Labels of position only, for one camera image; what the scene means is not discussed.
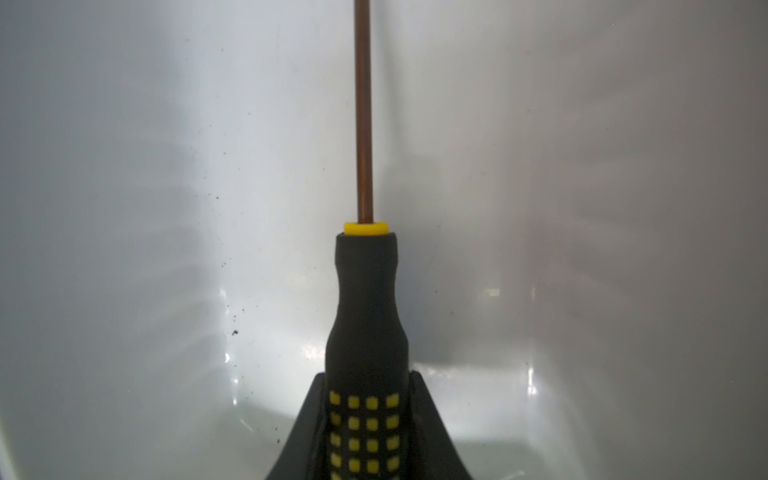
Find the white plastic bin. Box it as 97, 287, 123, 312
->
1, 1, 767, 479

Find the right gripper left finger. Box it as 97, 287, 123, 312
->
266, 373, 329, 480

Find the black yellow screwdriver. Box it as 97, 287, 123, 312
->
325, 1, 409, 479

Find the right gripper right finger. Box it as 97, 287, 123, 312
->
407, 371, 472, 480

